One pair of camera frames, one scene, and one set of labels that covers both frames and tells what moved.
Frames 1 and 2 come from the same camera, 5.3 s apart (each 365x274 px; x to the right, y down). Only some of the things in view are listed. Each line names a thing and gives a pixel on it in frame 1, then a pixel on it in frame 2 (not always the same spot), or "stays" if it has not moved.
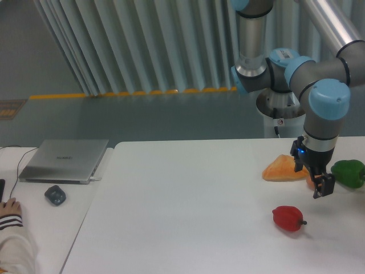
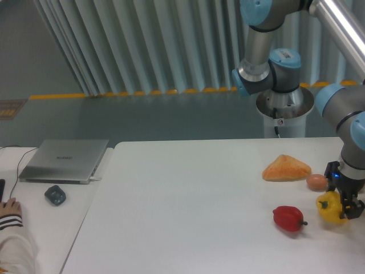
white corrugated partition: x=125 y=47 stays
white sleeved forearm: x=17 y=253 stays
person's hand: x=11 y=206 stays
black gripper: x=316 y=163 → x=349 y=188
